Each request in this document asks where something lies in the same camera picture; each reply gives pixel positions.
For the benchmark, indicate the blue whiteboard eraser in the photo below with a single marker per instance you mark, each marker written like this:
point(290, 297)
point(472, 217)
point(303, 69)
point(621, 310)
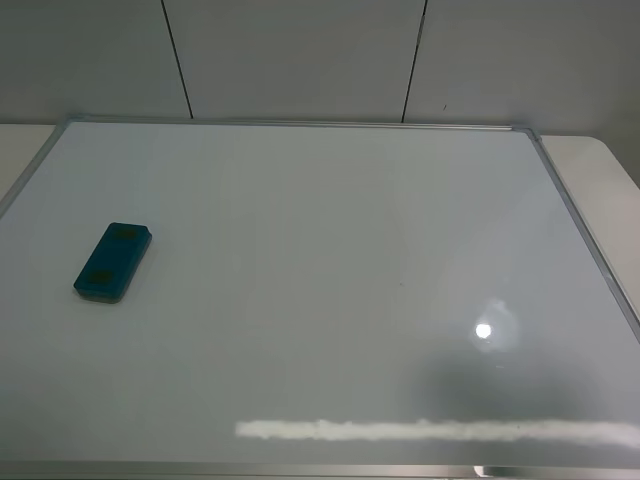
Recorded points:
point(113, 263)

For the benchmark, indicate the white whiteboard with aluminium frame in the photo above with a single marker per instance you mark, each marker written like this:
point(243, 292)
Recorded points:
point(318, 301)

